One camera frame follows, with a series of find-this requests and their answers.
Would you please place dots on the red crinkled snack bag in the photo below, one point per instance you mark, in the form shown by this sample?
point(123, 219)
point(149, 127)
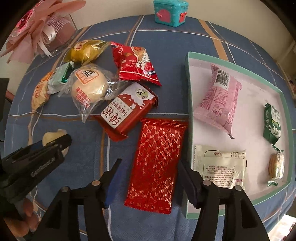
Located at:
point(133, 64)

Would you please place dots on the blue plaid tablecloth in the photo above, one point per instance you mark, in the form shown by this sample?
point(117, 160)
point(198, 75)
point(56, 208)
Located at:
point(92, 150)

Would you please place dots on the pink flower bouquet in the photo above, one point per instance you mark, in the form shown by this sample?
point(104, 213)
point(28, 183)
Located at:
point(43, 29)

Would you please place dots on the green biscuit packet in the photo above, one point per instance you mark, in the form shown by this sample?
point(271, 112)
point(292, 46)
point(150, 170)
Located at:
point(272, 124)

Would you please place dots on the yellow cake packet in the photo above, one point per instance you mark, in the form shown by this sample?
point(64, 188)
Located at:
point(86, 51)

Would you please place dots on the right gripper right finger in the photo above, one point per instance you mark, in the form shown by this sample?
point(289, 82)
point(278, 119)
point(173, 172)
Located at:
point(241, 220)

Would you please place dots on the mint green wafer packet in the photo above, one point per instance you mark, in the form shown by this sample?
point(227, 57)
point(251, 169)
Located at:
point(59, 77)

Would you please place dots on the orange white bread packet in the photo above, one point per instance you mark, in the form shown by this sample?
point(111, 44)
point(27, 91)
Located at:
point(39, 98)

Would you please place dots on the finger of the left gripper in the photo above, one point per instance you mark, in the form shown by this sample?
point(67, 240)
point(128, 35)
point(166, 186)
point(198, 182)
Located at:
point(60, 141)
point(31, 152)

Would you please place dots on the red patterned packet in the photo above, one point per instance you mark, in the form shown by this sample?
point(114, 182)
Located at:
point(154, 170)

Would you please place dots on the person left hand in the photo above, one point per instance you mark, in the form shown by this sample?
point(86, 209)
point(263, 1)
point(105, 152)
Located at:
point(30, 222)

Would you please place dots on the clear steamed bun packet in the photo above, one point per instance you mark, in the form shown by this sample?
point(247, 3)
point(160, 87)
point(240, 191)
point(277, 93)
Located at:
point(89, 86)

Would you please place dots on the teal rimmed white tray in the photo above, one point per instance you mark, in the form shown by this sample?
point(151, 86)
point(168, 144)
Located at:
point(271, 202)

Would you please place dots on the pink snack packet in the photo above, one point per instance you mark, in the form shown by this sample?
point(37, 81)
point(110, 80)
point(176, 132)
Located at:
point(218, 106)

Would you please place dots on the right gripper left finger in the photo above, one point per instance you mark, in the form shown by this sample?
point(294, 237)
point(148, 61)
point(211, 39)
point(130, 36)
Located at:
point(60, 221)

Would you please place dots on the white cake packet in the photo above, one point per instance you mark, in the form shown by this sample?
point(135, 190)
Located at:
point(224, 168)

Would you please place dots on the jelly pudding cup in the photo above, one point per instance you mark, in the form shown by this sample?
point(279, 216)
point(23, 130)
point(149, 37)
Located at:
point(51, 136)

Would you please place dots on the clear round cracker packet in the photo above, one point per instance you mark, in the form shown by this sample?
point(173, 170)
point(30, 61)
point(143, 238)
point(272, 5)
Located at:
point(276, 166)

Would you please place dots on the teal toy chest box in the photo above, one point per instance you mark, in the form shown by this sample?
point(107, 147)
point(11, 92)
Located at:
point(170, 12)

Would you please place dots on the red white milk biscuit packet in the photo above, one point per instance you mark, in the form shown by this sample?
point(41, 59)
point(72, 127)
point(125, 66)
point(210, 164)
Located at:
point(123, 113)

